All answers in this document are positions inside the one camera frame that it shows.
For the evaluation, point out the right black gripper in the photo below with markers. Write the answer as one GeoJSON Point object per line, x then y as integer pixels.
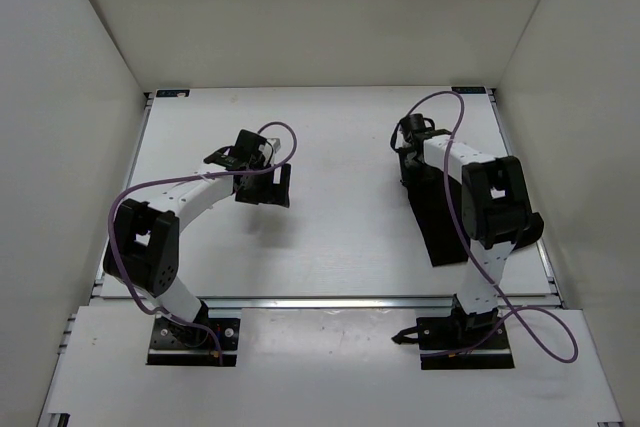
{"type": "Point", "coordinates": [413, 180]}

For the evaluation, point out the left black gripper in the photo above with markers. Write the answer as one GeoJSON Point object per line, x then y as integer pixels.
{"type": "Point", "coordinates": [272, 193]}

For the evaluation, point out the black skirt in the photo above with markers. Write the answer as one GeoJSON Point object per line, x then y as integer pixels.
{"type": "Point", "coordinates": [430, 208]}

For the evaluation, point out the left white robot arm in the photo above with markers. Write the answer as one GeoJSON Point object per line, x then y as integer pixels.
{"type": "Point", "coordinates": [146, 220]}

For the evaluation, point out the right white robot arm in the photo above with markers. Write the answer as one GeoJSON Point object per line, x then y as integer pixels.
{"type": "Point", "coordinates": [471, 208]}

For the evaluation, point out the right blue corner label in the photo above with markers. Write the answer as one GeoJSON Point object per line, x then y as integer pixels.
{"type": "Point", "coordinates": [469, 90]}

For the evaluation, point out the blue corner label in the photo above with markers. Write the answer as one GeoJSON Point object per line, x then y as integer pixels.
{"type": "Point", "coordinates": [469, 90]}
{"type": "Point", "coordinates": [172, 93]}

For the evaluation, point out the left blue corner label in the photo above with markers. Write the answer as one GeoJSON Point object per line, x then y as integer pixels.
{"type": "Point", "coordinates": [172, 93]}

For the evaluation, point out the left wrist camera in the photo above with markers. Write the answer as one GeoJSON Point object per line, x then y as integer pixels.
{"type": "Point", "coordinates": [272, 145]}

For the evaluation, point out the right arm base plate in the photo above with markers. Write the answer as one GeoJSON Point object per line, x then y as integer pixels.
{"type": "Point", "coordinates": [442, 349]}

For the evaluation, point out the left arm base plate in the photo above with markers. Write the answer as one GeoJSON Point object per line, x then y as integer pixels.
{"type": "Point", "coordinates": [174, 345]}

